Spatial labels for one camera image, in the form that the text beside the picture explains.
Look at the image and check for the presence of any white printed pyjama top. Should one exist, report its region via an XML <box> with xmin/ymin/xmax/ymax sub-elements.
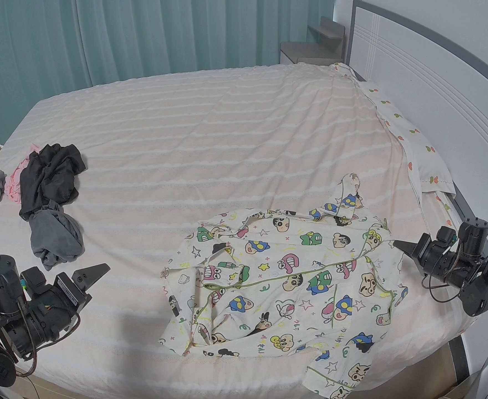
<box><xmin>157</xmin><ymin>173</ymin><xmax>409</xmax><ymax>399</ymax></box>

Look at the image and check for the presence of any pink garment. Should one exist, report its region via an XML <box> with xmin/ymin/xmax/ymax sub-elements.
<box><xmin>4</xmin><ymin>143</ymin><xmax>42</xmax><ymax>205</ymax></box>

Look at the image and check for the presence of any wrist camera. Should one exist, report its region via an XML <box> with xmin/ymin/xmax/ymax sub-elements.
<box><xmin>19</xmin><ymin>266</ymin><xmax>48</xmax><ymax>299</ymax></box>
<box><xmin>436</xmin><ymin>226</ymin><xmax>459</xmax><ymax>249</ymax></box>

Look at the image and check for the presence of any blue-green curtain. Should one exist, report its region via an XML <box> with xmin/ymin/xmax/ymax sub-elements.
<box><xmin>0</xmin><ymin>0</ymin><xmax>338</xmax><ymax>154</ymax></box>

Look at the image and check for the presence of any white printed pillow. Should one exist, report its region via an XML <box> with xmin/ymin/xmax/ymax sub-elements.
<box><xmin>330</xmin><ymin>62</ymin><xmax>457</xmax><ymax>195</ymax></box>

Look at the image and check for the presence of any grey white bedside table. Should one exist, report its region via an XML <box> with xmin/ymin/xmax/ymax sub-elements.
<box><xmin>280</xmin><ymin>16</ymin><xmax>347</xmax><ymax>65</ymax></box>

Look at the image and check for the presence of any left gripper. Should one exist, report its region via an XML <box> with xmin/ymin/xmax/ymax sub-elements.
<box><xmin>29</xmin><ymin>263</ymin><xmax>111</xmax><ymax>343</ymax></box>

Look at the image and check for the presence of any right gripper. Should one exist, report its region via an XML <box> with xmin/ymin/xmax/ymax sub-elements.
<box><xmin>393</xmin><ymin>234</ymin><xmax>459</xmax><ymax>284</ymax></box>

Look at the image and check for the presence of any dark grey garment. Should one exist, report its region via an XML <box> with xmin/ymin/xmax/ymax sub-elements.
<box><xmin>29</xmin><ymin>200</ymin><xmax>86</xmax><ymax>272</ymax></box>

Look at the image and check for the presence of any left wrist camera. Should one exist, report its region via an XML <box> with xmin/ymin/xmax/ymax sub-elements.
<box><xmin>19</xmin><ymin>266</ymin><xmax>48</xmax><ymax>299</ymax></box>

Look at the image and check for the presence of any bed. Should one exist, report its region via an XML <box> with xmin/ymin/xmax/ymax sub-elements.
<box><xmin>0</xmin><ymin>0</ymin><xmax>488</xmax><ymax>399</ymax></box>

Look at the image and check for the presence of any black cable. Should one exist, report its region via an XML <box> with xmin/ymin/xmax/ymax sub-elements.
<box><xmin>422</xmin><ymin>273</ymin><xmax>463</xmax><ymax>303</ymax></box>
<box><xmin>14</xmin><ymin>298</ymin><xmax>81</xmax><ymax>378</ymax></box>

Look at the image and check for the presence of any black garment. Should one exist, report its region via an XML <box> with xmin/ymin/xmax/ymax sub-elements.
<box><xmin>19</xmin><ymin>143</ymin><xmax>88</xmax><ymax>222</ymax></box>

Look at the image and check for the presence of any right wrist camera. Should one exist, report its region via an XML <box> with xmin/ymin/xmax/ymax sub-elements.
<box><xmin>436</xmin><ymin>226</ymin><xmax>459</xmax><ymax>249</ymax></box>

